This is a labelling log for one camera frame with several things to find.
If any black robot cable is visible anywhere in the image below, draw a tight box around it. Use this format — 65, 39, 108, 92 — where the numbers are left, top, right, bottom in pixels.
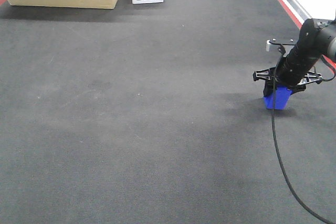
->
270, 56, 336, 224

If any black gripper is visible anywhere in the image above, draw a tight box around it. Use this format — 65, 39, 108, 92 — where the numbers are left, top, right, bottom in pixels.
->
253, 67, 322, 97

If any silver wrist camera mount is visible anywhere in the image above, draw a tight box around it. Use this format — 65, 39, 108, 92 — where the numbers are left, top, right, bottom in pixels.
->
265, 38, 297, 52

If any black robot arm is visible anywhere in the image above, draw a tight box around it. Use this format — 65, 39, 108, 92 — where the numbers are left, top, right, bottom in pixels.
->
253, 18, 335, 98

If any small blue plastic part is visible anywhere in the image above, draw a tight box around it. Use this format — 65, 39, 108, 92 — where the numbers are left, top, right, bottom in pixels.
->
263, 85, 293, 110

